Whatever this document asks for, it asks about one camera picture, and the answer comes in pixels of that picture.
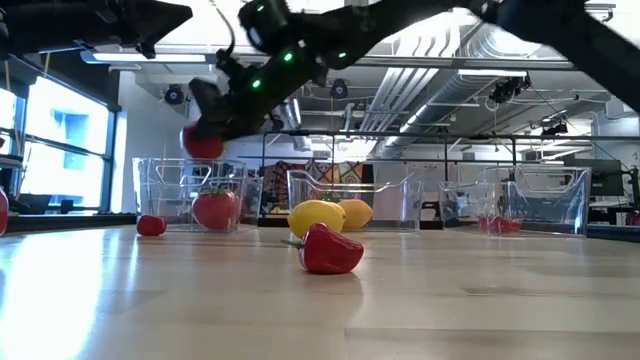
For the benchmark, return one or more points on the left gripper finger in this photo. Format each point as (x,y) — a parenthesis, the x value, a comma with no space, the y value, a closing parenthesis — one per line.
(150,11)
(145,35)

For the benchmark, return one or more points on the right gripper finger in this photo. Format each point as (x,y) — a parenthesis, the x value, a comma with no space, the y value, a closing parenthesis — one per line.
(207,102)
(245,125)

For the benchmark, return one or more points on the large red tomato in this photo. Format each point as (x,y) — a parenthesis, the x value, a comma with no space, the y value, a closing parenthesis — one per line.
(214,211)
(3,212)
(205,149)

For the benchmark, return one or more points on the orange lemon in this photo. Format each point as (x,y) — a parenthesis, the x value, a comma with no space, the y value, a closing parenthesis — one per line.
(359,214)

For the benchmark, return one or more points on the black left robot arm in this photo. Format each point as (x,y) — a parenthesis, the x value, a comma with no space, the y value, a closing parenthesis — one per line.
(30,25)

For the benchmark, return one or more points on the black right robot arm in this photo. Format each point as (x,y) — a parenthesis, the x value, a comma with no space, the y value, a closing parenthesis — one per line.
(400,25)

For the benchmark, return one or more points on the long ceiling light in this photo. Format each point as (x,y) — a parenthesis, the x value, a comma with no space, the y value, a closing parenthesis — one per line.
(150,57)

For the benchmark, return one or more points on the black ceiling spotlight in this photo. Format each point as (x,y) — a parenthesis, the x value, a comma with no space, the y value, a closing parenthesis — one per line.
(339,89)
(174,95)

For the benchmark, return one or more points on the thin wooden stick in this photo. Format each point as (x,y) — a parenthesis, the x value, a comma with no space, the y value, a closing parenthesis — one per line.
(47,64)

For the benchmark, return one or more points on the clear plastic bin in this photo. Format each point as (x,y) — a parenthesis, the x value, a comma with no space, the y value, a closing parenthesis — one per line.
(395,210)
(550,205)
(165,200)

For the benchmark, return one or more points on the clear plastic tray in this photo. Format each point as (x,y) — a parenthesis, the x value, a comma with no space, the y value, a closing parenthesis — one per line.
(60,222)

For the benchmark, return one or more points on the short ceiling light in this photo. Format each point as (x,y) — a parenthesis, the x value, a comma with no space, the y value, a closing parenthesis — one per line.
(492,73)

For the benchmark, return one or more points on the black track light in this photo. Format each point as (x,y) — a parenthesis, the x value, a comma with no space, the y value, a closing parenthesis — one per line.
(555,129)

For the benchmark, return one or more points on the dark background monitor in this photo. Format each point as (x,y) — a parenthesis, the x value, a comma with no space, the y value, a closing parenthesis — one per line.
(605,177)

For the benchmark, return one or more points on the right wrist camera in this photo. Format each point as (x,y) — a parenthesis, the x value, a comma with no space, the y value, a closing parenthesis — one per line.
(232,65)

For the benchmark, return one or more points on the colourful wall tapestry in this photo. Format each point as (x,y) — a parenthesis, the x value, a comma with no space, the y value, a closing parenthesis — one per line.
(280,185)

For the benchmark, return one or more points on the silver ventilation duct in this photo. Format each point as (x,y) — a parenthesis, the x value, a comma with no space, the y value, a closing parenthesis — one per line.
(440,100)

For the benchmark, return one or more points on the black overhead rack rail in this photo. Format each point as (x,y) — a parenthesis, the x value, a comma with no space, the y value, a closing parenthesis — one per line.
(450,135)

